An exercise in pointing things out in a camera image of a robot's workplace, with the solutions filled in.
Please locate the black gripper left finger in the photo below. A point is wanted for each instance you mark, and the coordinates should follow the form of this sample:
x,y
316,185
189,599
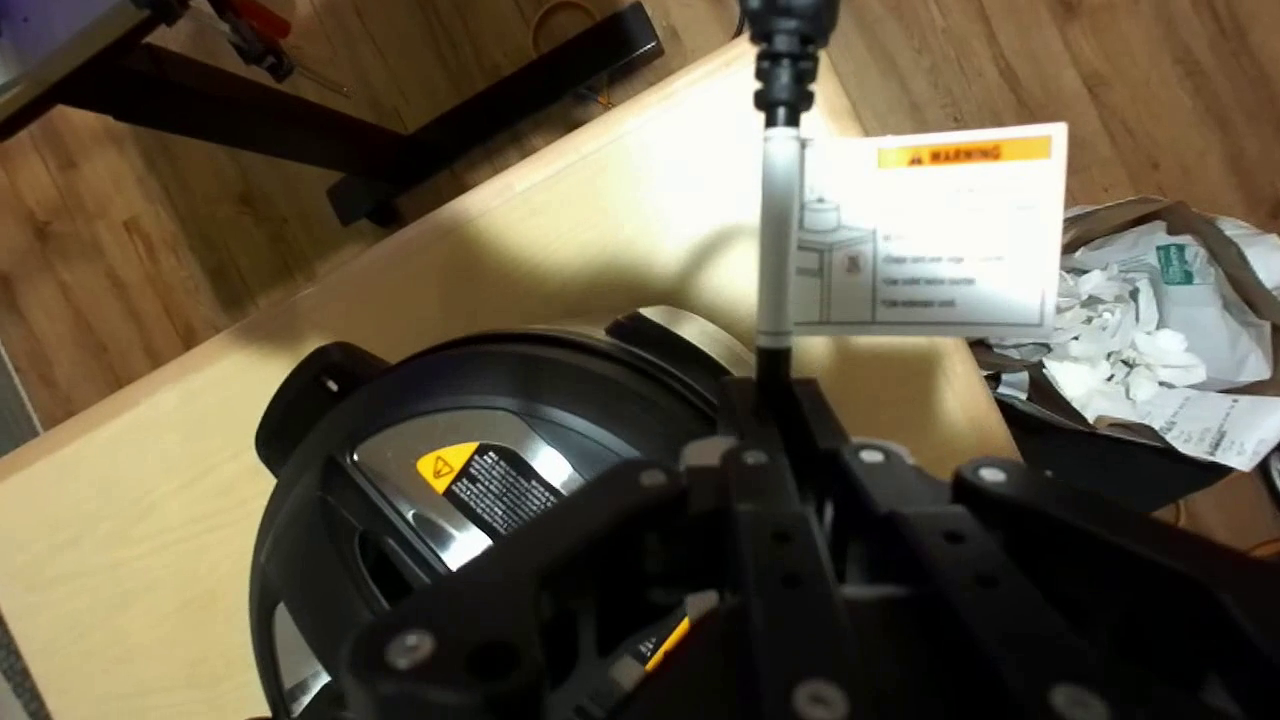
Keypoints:
x,y
570,619

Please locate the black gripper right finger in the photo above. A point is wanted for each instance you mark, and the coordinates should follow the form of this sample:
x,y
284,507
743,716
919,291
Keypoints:
x,y
1075,607

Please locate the black steel pressure cooker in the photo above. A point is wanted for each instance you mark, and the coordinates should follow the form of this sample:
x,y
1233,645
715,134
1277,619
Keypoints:
x,y
399,475

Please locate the black trash bin with paper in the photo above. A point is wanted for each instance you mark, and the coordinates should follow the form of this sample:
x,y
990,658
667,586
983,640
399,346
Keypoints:
x,y
1157,374

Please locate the white warning tag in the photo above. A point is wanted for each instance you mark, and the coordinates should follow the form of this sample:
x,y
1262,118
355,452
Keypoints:
x,y
932,233

